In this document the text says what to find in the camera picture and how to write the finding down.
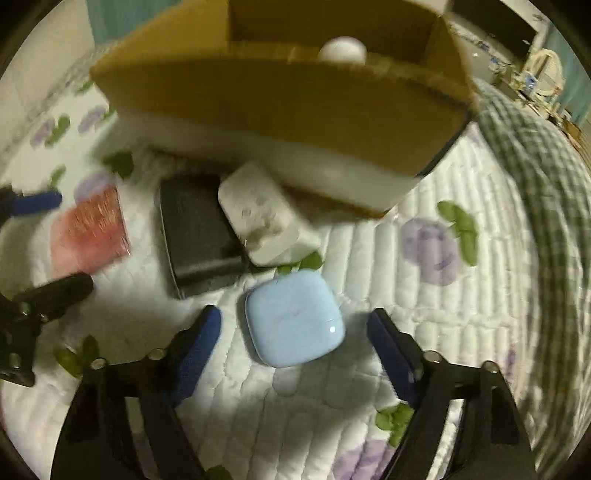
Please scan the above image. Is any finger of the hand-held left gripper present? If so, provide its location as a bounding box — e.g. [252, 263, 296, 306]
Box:
[0, 185, 64, 222]
[0, 273, 95, 387]

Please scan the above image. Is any green plaid blanket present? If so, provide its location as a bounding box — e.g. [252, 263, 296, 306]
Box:
[475, 78, 591, 477]

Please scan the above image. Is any white power adapter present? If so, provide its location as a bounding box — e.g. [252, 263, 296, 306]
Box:
[217, 161, 323, 268]

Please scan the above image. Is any pink shiny packet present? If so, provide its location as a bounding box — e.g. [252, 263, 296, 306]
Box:
[50, 186, 133, 278]

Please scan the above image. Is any black rectangular box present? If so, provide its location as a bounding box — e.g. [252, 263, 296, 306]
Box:
[158, 172, 248, 300]

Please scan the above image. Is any white floral quilt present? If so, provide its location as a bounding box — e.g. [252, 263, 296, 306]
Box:
[0, 45, 551, 480]

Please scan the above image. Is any brown cardboard box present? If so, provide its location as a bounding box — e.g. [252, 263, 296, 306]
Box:
[89, 0, 479, 219]

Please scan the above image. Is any light blue earbuds case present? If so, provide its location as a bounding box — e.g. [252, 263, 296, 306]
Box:
[244, 271, 346, 369]

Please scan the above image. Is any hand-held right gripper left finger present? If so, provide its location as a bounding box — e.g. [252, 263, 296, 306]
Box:
[50, 305, 223, 480]

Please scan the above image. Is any white round object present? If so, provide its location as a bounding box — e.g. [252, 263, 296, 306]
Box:
[318, 36, 369, 66]

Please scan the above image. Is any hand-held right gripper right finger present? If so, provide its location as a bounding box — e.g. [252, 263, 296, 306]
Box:
[366, 308, 539, 480]

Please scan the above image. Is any teal curtain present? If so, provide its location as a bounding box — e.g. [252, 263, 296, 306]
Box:
[85, 0, 186, 45]

